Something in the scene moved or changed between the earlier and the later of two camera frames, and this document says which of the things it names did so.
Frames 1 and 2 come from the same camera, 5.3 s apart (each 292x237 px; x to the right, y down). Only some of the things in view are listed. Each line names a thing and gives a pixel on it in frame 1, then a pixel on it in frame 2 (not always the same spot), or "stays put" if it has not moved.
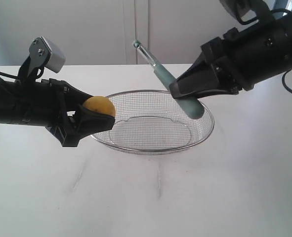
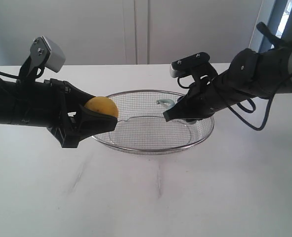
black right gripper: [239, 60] to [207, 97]
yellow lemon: [101, 103] stays put
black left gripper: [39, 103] stays put
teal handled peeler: [192, 106] to [172, 103]
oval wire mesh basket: [150, 121] stays put
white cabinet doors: [103, 32] stays put
